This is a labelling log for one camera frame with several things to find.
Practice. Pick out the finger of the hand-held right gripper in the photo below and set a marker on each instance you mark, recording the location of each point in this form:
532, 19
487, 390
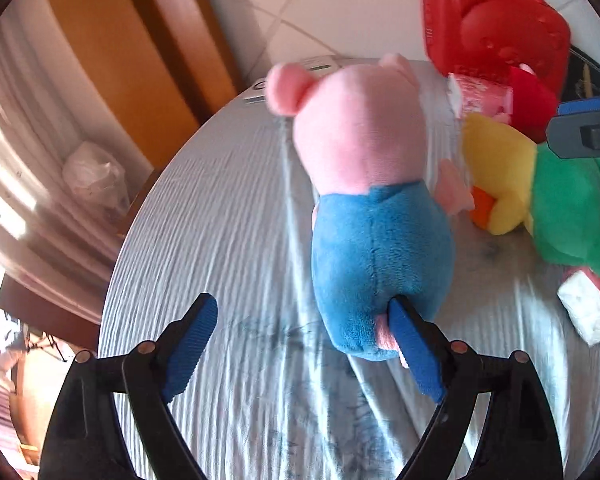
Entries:
585, 135

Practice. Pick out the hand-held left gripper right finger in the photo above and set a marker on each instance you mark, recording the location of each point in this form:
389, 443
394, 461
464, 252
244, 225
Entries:
415, 355

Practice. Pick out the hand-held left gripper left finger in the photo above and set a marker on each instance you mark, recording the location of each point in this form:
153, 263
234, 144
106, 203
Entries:
192, 345

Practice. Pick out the pink pig plush blue body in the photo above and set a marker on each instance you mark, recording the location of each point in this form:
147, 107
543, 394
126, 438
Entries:
370, 160

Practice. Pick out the grey cloth covered desktop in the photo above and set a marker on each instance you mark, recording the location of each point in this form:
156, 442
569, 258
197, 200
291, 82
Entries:
220, 210

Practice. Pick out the red dress plush toy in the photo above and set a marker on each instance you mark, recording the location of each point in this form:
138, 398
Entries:
530, 105

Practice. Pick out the yellow green plush toy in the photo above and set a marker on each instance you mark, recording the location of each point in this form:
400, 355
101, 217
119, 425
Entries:
570, 210

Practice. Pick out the pink tissue packet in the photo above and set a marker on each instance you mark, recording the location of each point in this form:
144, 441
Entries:
480, 95

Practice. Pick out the red toy handbag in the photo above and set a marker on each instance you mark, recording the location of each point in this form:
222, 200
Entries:
500, 25

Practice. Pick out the red white plush toy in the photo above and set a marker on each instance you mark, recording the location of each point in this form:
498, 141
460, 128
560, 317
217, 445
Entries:
587, 302

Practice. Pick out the crumpled white plastic bag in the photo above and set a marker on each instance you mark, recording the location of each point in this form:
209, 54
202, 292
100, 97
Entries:
92, 175

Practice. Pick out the white printed packet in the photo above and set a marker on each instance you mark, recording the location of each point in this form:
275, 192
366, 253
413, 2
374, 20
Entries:
325, 66

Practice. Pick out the wooden door frame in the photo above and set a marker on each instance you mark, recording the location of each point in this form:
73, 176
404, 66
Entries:
145, 35

